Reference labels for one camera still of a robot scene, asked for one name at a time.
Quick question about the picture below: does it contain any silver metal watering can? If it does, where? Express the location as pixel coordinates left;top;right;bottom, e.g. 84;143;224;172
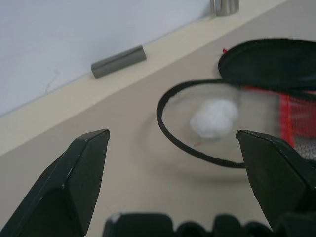
209;0;239;17

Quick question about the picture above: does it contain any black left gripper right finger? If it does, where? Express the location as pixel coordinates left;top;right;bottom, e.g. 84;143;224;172
236;130;316;232

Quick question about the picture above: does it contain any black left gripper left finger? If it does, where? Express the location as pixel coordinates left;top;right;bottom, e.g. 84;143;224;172
0;129;111;237

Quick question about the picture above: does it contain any black and red paddle case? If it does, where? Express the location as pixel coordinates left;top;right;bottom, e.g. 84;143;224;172
157;37;316;171

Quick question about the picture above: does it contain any white plush keychain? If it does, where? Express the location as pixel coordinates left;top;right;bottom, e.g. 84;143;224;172
189;97;239;140

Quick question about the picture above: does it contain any grey rectangular block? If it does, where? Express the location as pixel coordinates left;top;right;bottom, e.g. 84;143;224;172
90;44;147;79

